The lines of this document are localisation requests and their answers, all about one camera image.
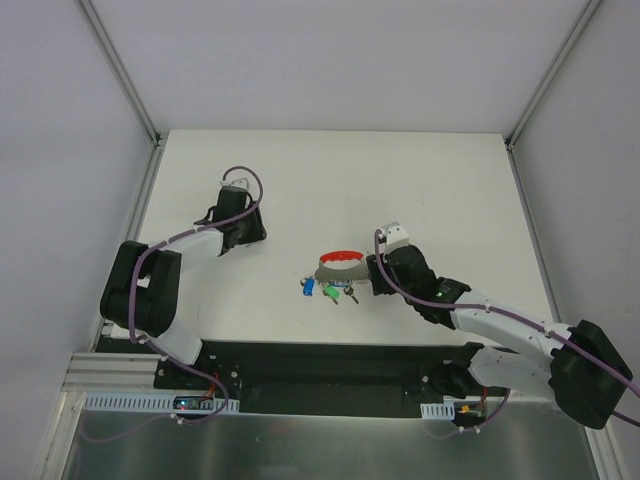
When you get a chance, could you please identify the key holder with red handle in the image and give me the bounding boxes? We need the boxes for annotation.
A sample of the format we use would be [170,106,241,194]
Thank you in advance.
[314,250,369,284]

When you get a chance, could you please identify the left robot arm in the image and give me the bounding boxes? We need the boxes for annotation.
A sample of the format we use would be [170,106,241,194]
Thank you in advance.
[99,186,267,389]

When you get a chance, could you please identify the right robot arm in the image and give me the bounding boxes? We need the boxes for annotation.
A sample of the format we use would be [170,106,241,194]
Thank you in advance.
[366,245,639,429]

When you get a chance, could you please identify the plain silver key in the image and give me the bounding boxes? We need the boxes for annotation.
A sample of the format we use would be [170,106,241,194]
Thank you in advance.
[343,285,359,304]

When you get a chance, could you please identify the blue tagged key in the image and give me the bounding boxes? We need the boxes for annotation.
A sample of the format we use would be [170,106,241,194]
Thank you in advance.
[300,277,315,297]

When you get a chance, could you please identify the green tagged key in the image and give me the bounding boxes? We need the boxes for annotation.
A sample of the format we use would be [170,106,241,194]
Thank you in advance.
[322,284,340,305]

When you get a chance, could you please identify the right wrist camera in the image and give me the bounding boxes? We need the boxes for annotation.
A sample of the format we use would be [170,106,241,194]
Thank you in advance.
[376,222,410,252]

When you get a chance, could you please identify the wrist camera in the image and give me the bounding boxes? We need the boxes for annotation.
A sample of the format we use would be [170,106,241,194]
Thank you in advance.
[376,222,410,252]
[220,177,250,192]

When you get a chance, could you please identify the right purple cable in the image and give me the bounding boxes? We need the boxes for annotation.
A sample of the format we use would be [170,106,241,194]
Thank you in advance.
[372,227,640,439]

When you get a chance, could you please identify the purple cable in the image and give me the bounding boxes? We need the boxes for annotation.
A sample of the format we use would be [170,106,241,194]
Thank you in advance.
[372,227,640,439]
[79,166,265,444]

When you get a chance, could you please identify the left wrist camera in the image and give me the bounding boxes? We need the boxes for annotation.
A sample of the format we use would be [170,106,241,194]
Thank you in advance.
[220,177,250,192]

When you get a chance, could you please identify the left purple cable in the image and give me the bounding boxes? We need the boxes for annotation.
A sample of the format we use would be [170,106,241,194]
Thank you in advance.
[79,166,265,444]

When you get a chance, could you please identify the right aluminium rail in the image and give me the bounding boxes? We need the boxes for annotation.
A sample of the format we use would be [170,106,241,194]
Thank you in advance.
[506,147,560,322]

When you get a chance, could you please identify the aluminium rail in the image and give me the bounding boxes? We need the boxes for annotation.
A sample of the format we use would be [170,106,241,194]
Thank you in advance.
[506,147,560,322]
[72,132,169,355]

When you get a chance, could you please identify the right white cable duct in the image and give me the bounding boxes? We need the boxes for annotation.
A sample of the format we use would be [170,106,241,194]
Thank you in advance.
[420,401,456,421]

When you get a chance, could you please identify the white cable duct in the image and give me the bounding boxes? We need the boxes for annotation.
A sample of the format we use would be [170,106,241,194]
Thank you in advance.
[420,401,456,421]
[84,393,240,415]

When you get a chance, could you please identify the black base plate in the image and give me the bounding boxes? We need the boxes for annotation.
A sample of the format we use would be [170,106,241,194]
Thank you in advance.
[94,337,506,416]

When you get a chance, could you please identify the left aluminium rail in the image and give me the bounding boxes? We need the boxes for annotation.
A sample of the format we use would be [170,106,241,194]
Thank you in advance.
[72,132,169,355]

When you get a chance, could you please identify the left white cable duct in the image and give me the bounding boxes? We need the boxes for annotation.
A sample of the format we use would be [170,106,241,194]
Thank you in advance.
[84,393,240,415]

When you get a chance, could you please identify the left aluminium frame post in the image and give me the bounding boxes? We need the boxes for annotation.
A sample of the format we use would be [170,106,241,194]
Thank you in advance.
[75,0,163,147]

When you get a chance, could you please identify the aluminium frame post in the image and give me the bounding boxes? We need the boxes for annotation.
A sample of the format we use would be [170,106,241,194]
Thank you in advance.
[505,0,605,152]
[75,0,163,147]

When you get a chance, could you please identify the right aluminium frame post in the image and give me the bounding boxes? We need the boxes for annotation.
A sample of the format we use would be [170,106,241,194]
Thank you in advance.
[505,0,605,152]

